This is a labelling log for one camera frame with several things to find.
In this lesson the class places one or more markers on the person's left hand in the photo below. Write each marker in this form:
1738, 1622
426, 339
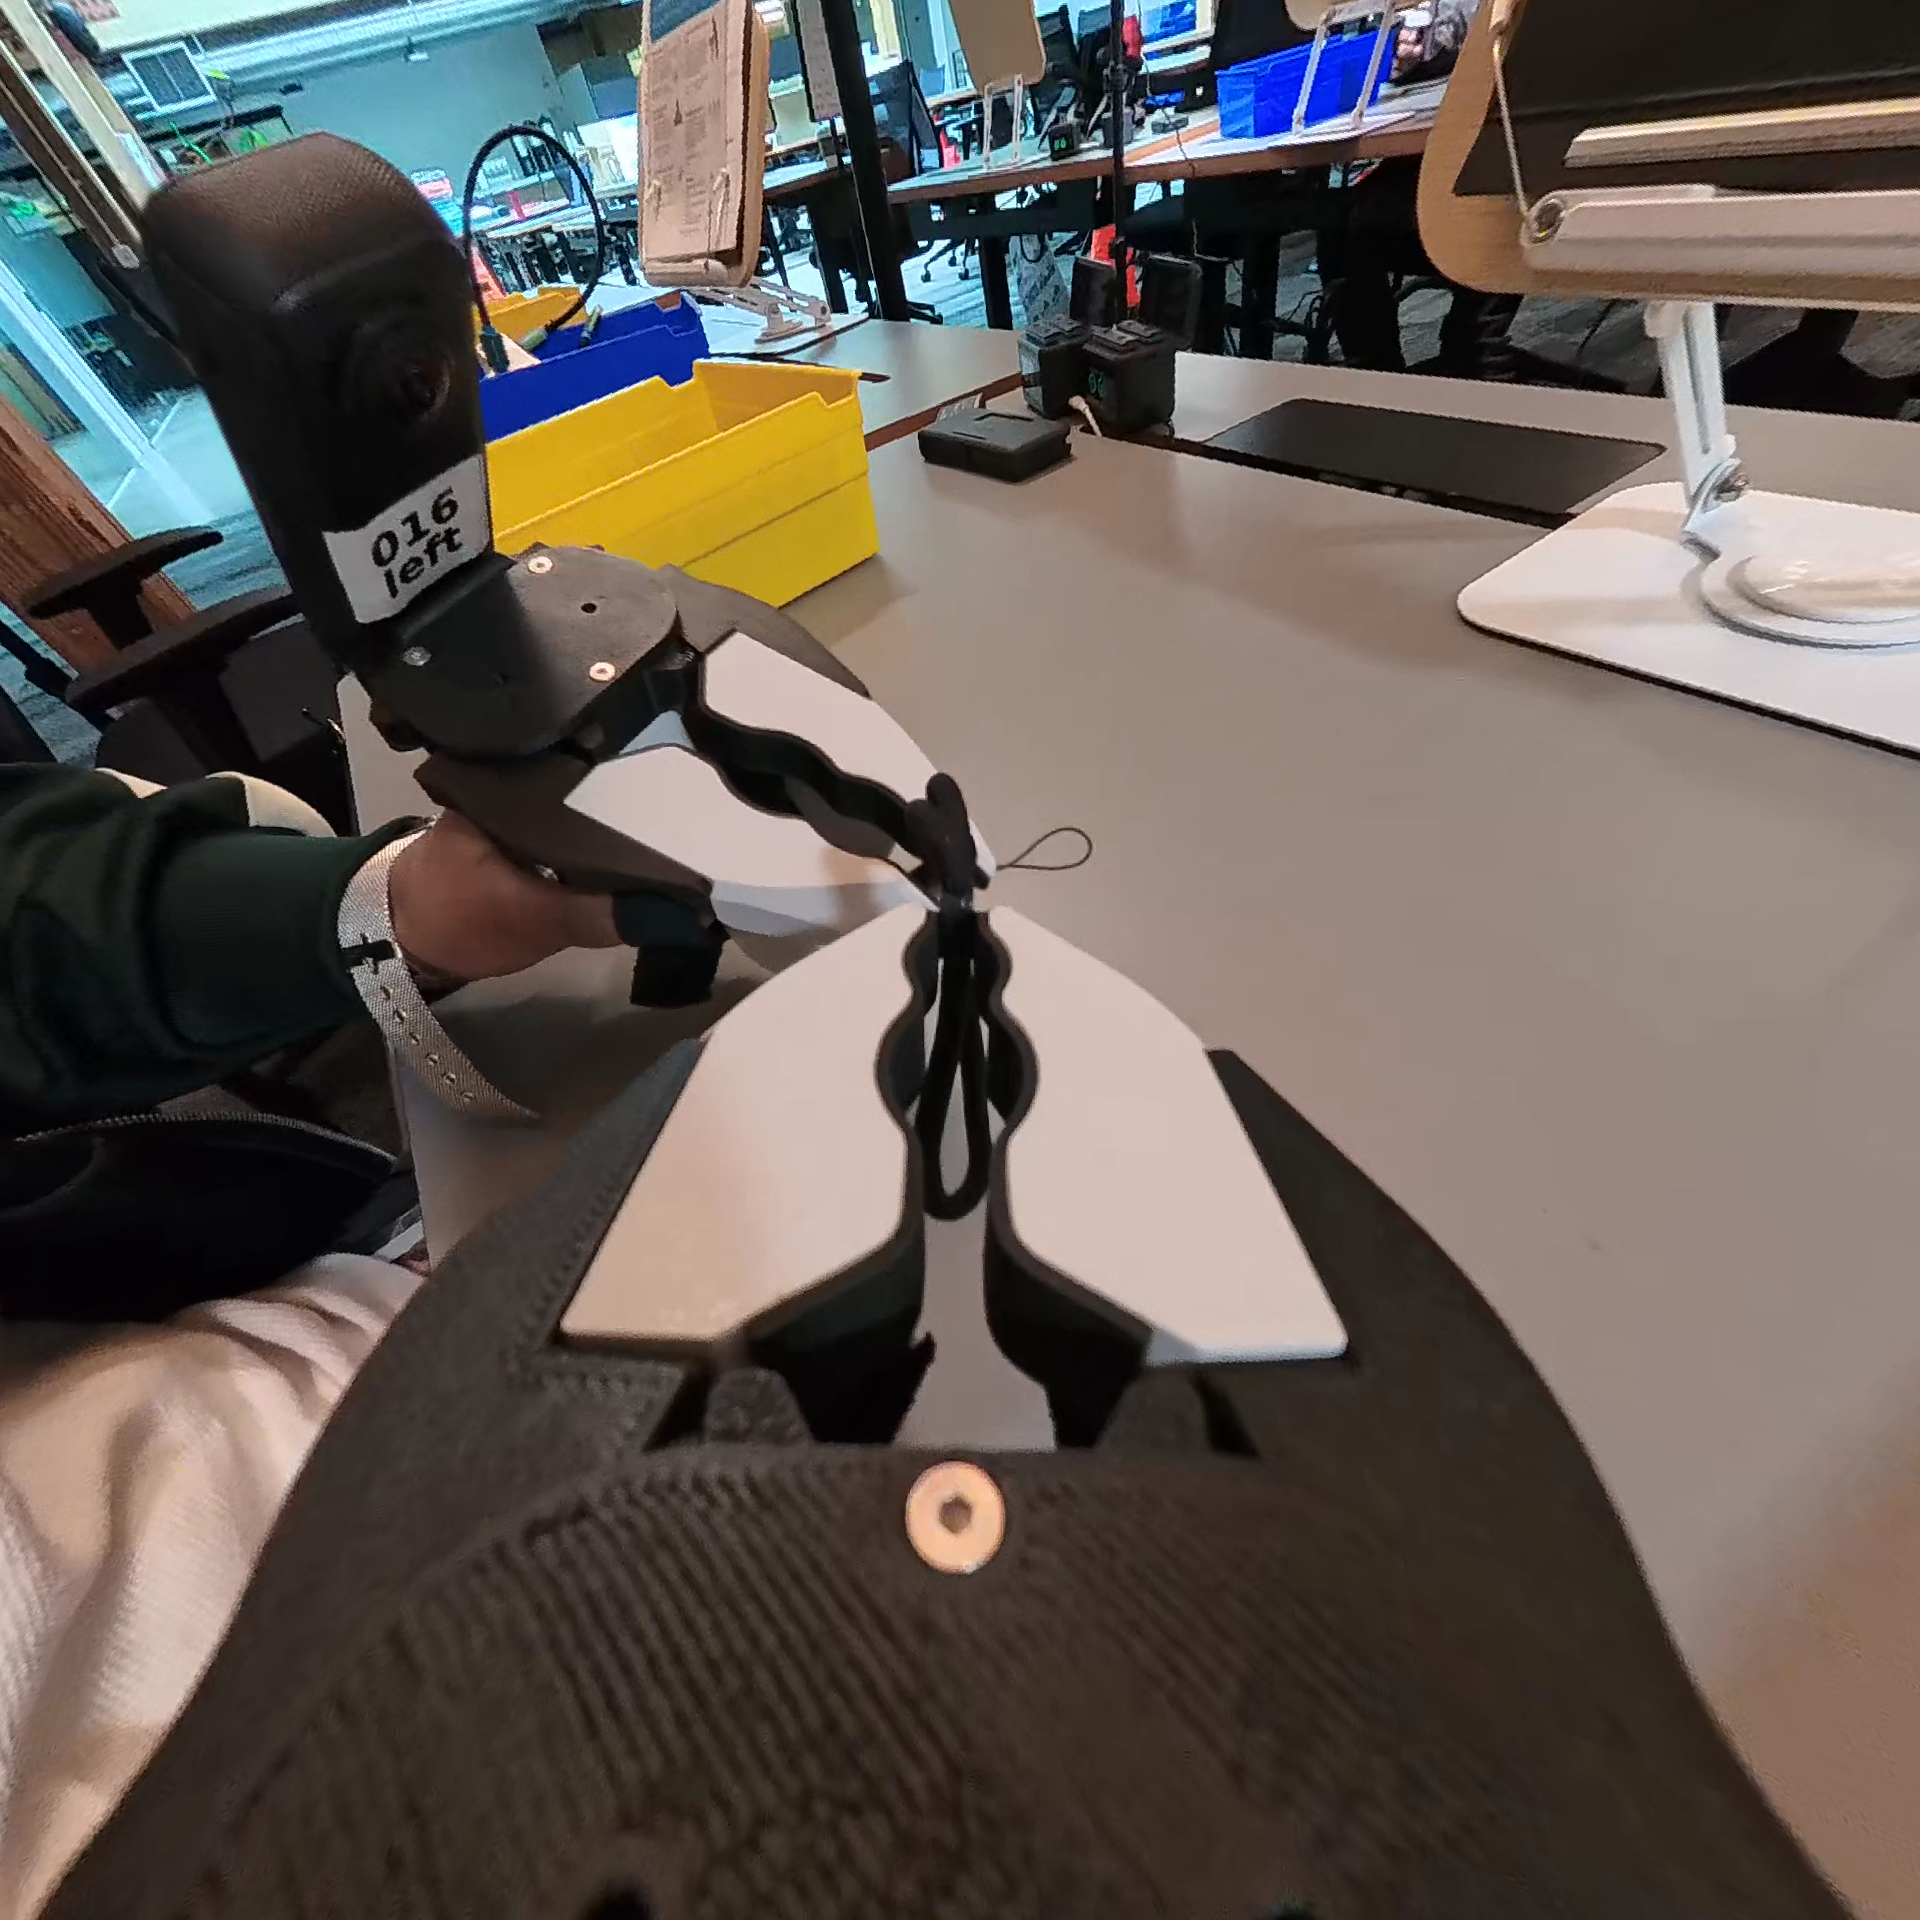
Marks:
495, 908

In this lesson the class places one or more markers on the black rectangular case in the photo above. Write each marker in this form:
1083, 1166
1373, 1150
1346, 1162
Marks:
991, 446

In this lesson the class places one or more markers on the person's left forearm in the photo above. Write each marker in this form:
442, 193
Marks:
153, 931

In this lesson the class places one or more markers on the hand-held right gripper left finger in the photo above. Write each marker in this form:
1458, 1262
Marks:
721, 1172

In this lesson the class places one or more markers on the blue plastic bin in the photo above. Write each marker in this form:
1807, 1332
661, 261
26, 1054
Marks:
600, 367
1290, 89

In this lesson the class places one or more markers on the wooden office desk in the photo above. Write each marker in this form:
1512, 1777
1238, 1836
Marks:
1200, 152

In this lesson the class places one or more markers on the black battery charger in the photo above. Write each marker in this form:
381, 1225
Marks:
1136, 384
1055, 376

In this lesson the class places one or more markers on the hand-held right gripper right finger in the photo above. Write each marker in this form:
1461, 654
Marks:
1169, 1187

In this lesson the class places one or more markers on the brown cardboard clipboard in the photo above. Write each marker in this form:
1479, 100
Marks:
697, 136

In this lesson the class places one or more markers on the yellow plastic bin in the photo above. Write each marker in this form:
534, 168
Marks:
523, 311
673, 482

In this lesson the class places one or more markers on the white clipboard stand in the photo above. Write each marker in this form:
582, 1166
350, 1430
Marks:
783, 310

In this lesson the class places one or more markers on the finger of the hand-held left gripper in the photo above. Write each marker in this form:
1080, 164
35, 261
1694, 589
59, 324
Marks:
795, 907
841, 719

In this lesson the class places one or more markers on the black office chair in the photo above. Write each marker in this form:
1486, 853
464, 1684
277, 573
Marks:
153, 662

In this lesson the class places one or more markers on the black pole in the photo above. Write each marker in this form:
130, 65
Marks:
856, 152

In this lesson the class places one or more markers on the black flat pad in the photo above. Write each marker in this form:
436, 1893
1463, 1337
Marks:
1425, 452

